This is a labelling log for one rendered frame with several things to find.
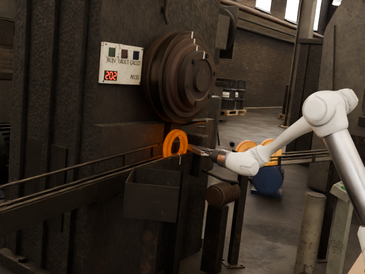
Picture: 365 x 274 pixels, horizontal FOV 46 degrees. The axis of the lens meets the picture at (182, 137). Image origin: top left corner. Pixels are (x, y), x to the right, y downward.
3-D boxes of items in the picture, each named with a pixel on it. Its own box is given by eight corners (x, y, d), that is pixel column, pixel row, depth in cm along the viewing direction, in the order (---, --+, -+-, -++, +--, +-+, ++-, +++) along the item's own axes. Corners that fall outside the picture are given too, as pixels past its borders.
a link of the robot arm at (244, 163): (222, 172, 220) (235, 167, 231) (249, 181, 212) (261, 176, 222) (226, 151, 217) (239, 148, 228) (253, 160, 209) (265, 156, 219)
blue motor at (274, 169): (248, 197, 423) (252, 162, 418) (255, 184, 477) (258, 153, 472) (280, 202, 415) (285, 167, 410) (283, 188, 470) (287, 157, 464)
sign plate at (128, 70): (98, 82, 193) (101, 41, 191) (137, 84, 214) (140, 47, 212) (101, 83, 192) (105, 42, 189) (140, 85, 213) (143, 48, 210)
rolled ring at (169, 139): (189, 129, 235) (184, 128, 236) (169, 131, 220) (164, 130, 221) (186, 162, 237) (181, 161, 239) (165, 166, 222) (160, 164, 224)
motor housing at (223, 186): (194, 271, 255) (205, 182, 246) (214, 260, 272) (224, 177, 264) (213, 278, 247) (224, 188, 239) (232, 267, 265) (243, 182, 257)
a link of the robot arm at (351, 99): (316, 103, 199) (305, 104, 188) (351, 81, 188) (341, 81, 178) (331, 128, 196) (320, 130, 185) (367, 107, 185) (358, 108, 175)
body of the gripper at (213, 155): (214, 164, 223) (200, 160, 229) (223, 163, 230) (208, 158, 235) (217, 151, 222) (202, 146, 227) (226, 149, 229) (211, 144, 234)
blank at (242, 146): (234, 140, 256) (237, 141, 253) (257, 138, 261) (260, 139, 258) (233, 166, 259) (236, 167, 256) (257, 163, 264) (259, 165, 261)
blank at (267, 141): (257, 139, 261) (260, 140, 258) (279, 137, 266) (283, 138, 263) (257, 164, 264) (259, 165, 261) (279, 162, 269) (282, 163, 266)
